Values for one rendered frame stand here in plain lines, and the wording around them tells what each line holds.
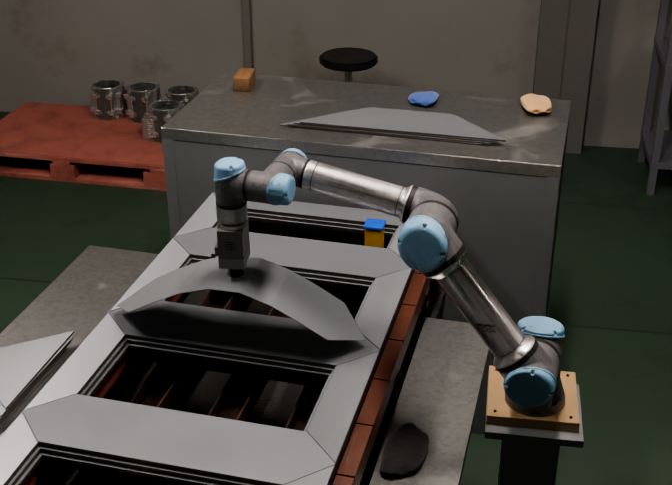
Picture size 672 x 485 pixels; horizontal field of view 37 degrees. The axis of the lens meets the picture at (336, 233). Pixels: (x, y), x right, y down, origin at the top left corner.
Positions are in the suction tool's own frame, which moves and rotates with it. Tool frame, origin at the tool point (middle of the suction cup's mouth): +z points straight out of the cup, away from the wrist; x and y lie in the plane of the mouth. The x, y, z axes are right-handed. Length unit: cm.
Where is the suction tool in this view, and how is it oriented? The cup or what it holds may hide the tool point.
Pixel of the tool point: (235, 277)
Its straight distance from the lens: 256.6
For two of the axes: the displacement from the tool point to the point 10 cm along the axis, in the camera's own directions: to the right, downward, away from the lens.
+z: 0.1, 8.9, 4.6
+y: -1.1, 4.5, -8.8
